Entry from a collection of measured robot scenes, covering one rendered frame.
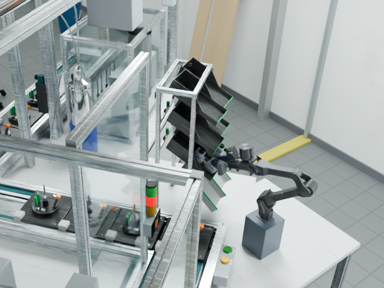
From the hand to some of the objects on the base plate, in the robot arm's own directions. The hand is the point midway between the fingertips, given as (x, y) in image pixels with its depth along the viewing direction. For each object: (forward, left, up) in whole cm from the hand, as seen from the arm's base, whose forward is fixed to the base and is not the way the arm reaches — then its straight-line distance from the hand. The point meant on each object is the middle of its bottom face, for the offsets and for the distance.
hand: (220, 160), depth 251 cm
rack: (+24, +5, -42) cm, 49 cm away
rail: (-36, +39, -42) cm, 68 cm away
